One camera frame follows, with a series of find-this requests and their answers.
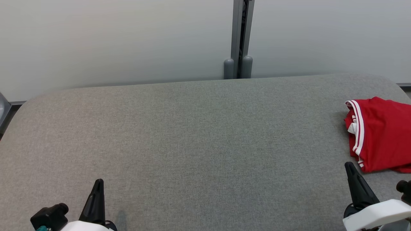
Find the red white basketball jersey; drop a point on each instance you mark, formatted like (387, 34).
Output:
(382, 134)

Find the grey double partition post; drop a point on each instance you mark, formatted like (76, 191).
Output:
(236, 32)

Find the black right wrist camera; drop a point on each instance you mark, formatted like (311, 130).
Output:
(404, 187)

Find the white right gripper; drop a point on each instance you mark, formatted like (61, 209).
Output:
(375, 215)

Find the grey bent metal frame leg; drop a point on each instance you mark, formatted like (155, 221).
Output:
(4, 109)

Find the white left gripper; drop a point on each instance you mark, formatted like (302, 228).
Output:
(86, 227)

